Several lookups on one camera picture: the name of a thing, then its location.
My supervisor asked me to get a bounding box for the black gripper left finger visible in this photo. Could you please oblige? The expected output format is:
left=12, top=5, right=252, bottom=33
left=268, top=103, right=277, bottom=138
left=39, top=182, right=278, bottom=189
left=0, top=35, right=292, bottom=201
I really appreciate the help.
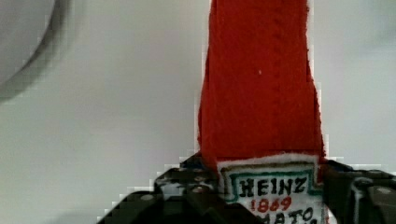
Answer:
left=97, top=153, right=262, bottom=224

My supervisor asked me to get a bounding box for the lilac round plate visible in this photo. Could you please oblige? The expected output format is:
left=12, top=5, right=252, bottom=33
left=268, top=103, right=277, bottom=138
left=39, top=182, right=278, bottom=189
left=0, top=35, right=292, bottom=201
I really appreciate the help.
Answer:
left=0, top=0, right=56, bottom=84

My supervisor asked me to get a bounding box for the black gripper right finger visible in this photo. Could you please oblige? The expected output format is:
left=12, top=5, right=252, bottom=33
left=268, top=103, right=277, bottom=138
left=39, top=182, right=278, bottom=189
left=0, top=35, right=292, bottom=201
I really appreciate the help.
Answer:
left=320, top=161, right=396, bottom=224

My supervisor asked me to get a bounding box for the red plush ketchup bottle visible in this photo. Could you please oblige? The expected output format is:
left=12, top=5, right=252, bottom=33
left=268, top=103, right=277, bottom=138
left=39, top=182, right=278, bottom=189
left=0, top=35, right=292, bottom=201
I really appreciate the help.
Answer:
left=198, top=0, right=329, bottom=224

